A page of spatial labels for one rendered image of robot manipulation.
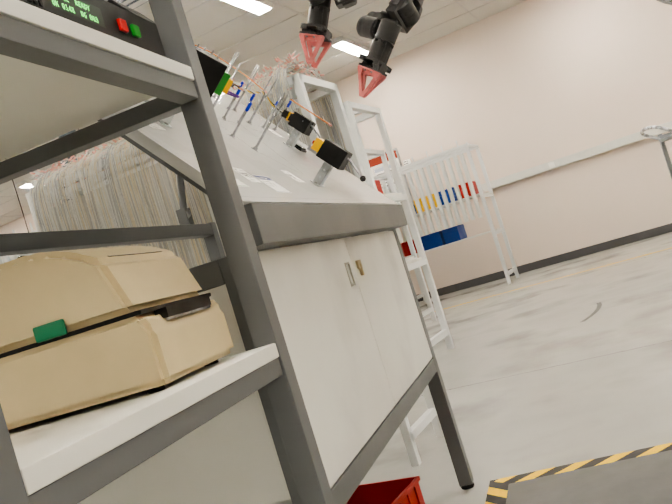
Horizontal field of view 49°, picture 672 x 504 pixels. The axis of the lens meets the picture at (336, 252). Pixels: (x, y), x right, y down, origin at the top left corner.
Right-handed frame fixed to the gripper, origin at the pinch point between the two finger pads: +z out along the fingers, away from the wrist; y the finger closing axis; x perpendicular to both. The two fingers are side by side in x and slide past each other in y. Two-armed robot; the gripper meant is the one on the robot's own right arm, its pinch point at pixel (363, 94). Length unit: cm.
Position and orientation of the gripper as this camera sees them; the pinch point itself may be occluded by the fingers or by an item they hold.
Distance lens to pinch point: 202.4
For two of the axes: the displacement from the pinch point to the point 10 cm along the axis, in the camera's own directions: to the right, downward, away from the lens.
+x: 8.5, 4.1, -3.3
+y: -3.6, 0.1, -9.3
